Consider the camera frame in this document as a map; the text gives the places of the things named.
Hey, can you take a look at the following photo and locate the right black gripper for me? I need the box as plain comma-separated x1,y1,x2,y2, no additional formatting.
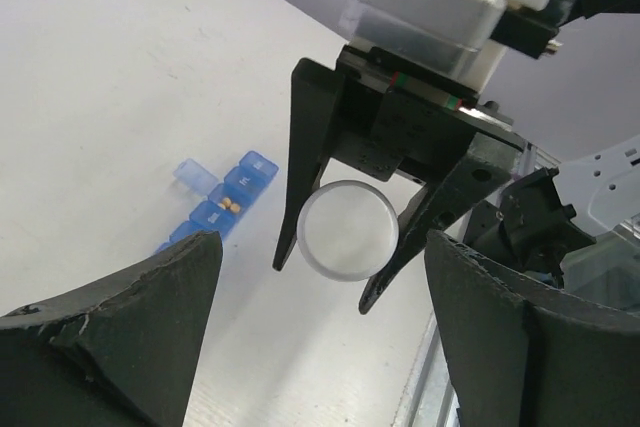
272,46,518,315

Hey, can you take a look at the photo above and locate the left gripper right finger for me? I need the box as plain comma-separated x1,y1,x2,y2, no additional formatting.
425,230,639,426

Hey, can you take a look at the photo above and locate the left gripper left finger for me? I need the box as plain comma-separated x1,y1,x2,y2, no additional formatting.
1,231,223,426

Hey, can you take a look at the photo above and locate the white bottle cap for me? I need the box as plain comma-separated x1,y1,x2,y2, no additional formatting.
296,180,399,282

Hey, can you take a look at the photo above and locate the blue weekly pill organizer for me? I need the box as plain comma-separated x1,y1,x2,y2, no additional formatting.
155,150,279,253

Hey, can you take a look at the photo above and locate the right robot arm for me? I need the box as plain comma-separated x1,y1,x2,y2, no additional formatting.
273,0,639,313

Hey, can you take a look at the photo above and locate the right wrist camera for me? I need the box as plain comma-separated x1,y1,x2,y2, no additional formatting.
339,0,577,91

